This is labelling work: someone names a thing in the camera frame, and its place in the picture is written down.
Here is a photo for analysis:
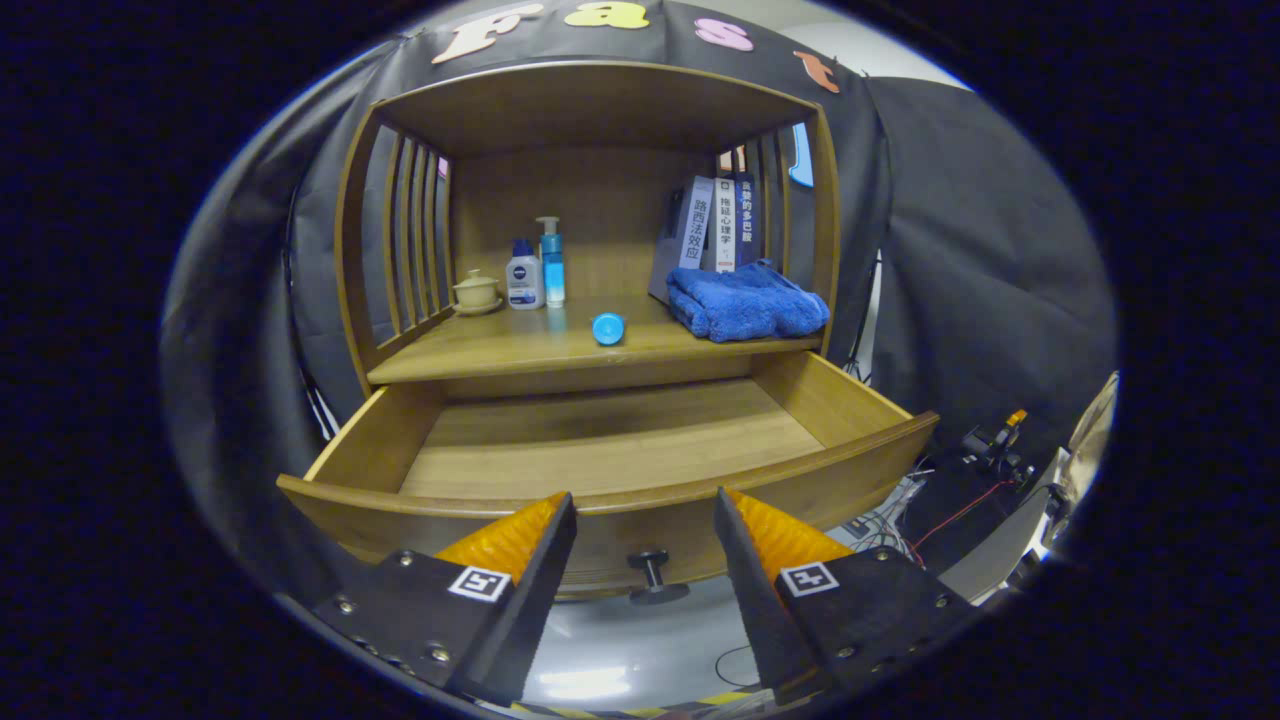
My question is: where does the dark blue book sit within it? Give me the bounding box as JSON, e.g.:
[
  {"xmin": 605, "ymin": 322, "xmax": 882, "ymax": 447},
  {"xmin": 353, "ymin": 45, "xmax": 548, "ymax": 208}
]
[{"xmin": 735, "ymin": 172, "xmax": 759, "ymax": 267}]

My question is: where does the white blue lotion bottle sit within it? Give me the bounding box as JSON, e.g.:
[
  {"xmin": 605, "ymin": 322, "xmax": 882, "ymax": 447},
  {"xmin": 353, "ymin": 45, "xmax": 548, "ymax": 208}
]
[{"xmin": 505, "ymin": 238, "xmax": 546, "ymax": 311}]

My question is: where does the blue folded towel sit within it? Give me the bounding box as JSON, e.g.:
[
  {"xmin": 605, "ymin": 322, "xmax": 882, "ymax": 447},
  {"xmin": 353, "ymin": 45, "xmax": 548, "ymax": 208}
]
[{"xmin": 666, "ymin": 259, "xmax": 831, "ymax": 344}]

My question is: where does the wooden cabinet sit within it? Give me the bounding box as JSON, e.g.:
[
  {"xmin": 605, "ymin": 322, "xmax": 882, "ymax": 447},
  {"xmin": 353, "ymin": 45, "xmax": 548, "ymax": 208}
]
[{"xmin": 333, "ymin": 58, "xmax": 843, "ymax": 401}]

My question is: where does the black backdrop cloth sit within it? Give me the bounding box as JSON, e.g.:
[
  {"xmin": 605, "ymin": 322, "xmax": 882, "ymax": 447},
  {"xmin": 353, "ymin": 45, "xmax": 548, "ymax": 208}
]
[{"xmin": 160, "ymin": 0, "xmax": 1119, "ymax": 601}]

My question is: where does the red cable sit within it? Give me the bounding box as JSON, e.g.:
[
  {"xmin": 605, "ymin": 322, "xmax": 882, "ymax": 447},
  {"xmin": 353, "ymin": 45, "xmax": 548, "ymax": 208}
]
[{"xmin": 905, "ymin": 478, "xmax": 1013, "ymax": 569}]

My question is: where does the black clamp with orange tip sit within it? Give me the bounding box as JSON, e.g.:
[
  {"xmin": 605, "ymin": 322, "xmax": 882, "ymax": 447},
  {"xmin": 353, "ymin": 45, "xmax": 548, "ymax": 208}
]
[{"xmin": 960, "ymin": 408, "xmax": 1036, "ymax": 491}]

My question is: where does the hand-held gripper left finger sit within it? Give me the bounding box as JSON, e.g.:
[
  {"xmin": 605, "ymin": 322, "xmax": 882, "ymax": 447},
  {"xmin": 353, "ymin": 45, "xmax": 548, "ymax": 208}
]
[{"xmin": 312, "ymin": 491, "xmax": 578, "ymax": 707}]

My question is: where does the grey book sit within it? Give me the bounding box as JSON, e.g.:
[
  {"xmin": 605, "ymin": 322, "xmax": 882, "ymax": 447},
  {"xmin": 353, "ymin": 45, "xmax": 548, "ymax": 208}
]
[{"xmin": 648, "ymin": 176, "xmax": 716, "ymax": 301}]

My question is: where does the white cable bundle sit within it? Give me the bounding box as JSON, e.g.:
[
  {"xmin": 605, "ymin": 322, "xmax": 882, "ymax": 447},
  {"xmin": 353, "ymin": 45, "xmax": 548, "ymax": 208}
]
[{"xmin": 845, "ymin": 475, "xmax": 926, "ymax": 556}]

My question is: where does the beige lidded teacup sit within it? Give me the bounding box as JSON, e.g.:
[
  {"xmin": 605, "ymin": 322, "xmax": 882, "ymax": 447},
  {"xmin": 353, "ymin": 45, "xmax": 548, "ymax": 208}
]
[{"xmin": 451, "ymin": 268, "xmax": 504, "ymax": 317}]

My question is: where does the wooden countertop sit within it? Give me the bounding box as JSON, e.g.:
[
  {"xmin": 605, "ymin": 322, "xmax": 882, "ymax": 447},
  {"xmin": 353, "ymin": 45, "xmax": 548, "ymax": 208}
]
[{"xmin": 366, "ymin": 293, "xmax": 826, "ymax": 386}]

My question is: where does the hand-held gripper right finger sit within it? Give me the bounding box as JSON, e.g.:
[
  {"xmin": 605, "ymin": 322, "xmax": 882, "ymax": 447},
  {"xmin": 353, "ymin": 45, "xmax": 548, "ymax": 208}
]
[{"xmin": 713, "ymin": 487, "xmax": 986, "ymax": 706}]

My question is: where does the white spine book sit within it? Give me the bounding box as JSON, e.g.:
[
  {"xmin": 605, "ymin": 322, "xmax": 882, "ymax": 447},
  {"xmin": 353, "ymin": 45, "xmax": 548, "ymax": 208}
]
[{"xmin": 714, "ymin": 178, "xmax": 739, "ymax": 273}]

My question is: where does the pale grey board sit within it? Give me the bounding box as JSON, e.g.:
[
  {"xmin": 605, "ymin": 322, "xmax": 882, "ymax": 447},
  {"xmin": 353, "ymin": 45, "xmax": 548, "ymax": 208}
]
[{"xmin": 940, "ymin": 370, "xmax": 1119, "ymax": 601}]

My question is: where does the blue pump bottle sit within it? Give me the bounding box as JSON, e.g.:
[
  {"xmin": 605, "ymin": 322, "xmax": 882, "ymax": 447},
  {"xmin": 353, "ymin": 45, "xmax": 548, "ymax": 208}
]
[{"xmin": 535, "ymin": 216, "xmax": 567, "ymax": 308}]

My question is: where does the black tripod stand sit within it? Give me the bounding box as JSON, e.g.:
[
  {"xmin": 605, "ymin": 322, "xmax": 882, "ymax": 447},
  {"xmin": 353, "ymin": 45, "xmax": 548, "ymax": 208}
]
[
  {"xmin": 845, "ymin": 250, "xmax": 886, "ymax": 386},
  {"xmin": 295, "ymin": 370, "xmax": 341, "ymax": 441}
]

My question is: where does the wooden drawer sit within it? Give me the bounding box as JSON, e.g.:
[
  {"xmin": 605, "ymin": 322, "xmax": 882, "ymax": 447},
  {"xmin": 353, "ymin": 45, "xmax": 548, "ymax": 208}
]
[{"xmin": 277, "ymin": 350, "xmax": 941, "ymax": 606}]

